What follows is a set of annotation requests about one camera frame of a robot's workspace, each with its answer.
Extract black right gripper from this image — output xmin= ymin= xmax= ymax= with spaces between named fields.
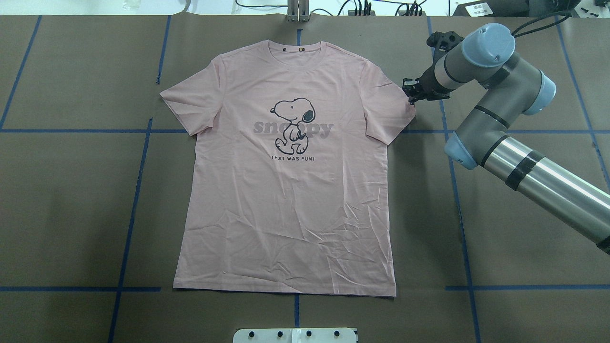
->
xmin=402 ymin=69 xmax=451 ymax=105

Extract pink Snoopy t-shirt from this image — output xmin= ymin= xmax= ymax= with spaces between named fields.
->
xmin=160 ymin=40 xmax=415 ymax=297

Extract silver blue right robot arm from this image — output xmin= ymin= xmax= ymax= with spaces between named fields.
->
xmin=403 ymin=22 xmax=610 ymax=252

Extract black box with label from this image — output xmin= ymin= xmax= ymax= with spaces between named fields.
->
xmin=451 ymin=0 xmax=529 ymax=17

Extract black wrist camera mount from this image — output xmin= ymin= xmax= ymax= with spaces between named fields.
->
xmin=426 ymin=31 xmax=464 ymax=64

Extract aluminium frame post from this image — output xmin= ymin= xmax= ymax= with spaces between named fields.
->
xmin=286 ymin=0 xmax=311 ymax=22

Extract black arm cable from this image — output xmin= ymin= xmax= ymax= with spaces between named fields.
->
xmin=511 ymin=10 xmax=572 ymax=39

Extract white pedestal base plate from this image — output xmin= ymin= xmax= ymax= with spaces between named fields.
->
xmin=233 ymin=327 xmax=359 ymax=343

